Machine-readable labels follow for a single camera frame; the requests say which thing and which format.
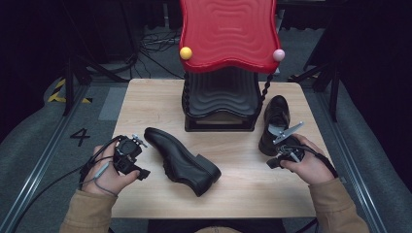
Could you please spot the black leather shoe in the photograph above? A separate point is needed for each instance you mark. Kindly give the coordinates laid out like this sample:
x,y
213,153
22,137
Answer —
x,y
181,161
276,113

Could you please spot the person's left hand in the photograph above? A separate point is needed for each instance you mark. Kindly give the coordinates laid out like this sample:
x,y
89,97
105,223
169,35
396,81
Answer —
x,y
107,181

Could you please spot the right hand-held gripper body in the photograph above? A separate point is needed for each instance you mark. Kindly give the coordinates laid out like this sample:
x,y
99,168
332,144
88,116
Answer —
x,y
290,149

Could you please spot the metal floor rail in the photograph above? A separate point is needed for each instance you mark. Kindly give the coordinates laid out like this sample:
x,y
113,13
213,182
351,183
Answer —
x,y
35,174
351,161

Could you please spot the person's right hand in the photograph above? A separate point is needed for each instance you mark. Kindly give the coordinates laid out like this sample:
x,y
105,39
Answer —
x,y
315,168

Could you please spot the black tripod stand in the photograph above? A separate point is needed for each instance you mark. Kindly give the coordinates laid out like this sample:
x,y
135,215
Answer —
x,y
68,90
334,93

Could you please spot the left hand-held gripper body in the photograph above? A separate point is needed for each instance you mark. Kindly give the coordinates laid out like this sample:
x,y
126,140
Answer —
x,y
126,152

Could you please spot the red and black shoe rack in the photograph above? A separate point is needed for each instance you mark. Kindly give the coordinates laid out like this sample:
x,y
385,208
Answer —
x,y
226,32

